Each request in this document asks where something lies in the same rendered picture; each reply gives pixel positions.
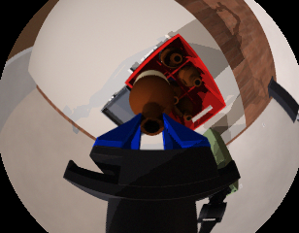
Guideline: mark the red crate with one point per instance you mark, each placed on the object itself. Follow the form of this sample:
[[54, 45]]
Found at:
[[205, 95]]

